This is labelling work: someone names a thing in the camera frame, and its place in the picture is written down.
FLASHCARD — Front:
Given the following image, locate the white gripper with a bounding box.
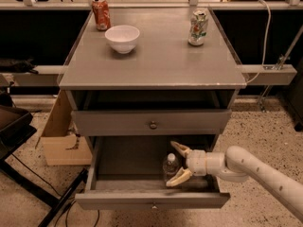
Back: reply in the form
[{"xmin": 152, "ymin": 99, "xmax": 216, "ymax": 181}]
[{"xmin": 166, "ymin": 141, "xmax": 207, "ymax": 187}]

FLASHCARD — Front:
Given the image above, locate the clear plastic water bottle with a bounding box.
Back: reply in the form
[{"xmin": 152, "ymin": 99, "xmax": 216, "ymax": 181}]
[{"xmin": 162, "ymin": 153, "xmax": 180, "ymax": 182}]

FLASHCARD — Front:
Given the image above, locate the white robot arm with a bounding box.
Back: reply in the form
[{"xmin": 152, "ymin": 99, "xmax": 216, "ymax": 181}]
[{"xmin": 166, "ymin": 141, "xmax": 303, "ymax": 221}]

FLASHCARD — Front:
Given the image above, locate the grey upper drawer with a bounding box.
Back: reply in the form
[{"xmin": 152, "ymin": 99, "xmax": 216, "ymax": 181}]
[{"xmin": 71, "ymin": 110, "xmax": 231, "ymax": 136}]

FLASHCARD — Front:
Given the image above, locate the round metal drawer knob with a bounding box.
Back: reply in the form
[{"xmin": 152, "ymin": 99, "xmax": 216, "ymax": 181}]
[{"xmin": 150, "ymin": 121, "xmax": 157, "ymax": 130}]

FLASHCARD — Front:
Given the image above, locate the grey open middle drawer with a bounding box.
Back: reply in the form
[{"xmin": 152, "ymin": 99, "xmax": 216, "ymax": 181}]
[{"xmin": 76, "ymin": 135, "xmax": 230, "ymax": 210}]

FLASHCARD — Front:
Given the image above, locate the cardboard box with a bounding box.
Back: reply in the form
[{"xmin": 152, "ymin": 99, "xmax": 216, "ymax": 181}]
[{"xmin": 40, "ymin": 91, "xmax": 92, "ymax": 166}]

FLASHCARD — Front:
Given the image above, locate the white ceramic bowl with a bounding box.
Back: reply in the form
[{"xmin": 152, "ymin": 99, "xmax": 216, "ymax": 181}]
[{"xmin": 105, "ymin": 25, "xmax": 140, "ymax": 54}]

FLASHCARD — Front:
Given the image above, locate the white green soda can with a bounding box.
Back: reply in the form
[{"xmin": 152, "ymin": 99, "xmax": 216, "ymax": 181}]
[{"xmin": 188, "ymin": 9, "xmax": 208, "ymax": 46}]

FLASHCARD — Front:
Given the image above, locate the black metal stand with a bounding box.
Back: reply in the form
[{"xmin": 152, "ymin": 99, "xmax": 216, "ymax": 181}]
[{"xmin": 0, "ymin": 95, "xmax": 82, "ymax": 227}]

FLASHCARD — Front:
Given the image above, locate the orange soda can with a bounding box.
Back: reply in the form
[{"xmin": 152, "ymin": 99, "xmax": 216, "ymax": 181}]
[{"xmin": 92, "ymin": 0, "xmax": 111, "ymax": 31}]

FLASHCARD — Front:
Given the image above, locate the black floor cable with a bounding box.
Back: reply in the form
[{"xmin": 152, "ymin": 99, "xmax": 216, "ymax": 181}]
[{"xmin": 11, "ymin": 154, "xmax": 100, "ymax": 227}]

